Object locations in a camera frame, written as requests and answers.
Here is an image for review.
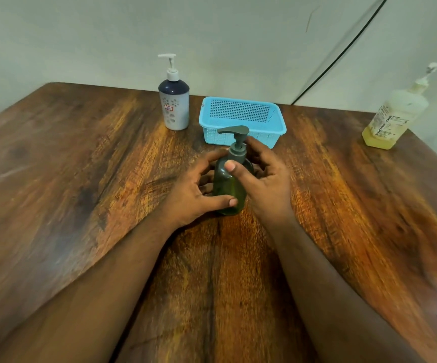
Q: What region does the green pump bottle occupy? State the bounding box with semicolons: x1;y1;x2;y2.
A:
212;126;254;216

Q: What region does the clear yellow liquid pump bottle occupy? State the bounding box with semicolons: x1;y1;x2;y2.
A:
362;63;437;150

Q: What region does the person's left forearm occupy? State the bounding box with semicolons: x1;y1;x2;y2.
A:
0;213;176;363

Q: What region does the person's right hand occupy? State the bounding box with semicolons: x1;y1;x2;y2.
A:
225;137;297;228

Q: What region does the black cable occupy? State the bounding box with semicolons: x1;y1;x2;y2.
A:
291;0;390;105

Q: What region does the person's left hand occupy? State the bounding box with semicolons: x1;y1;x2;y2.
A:
160;148;239;230

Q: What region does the blue plastic basket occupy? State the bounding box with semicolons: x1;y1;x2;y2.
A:
199;97;287;149

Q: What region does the white and navy pump bottle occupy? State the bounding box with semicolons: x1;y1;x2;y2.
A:
157;53;190;131

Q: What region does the person's right forearm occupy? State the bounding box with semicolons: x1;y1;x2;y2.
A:
268;215;425;363

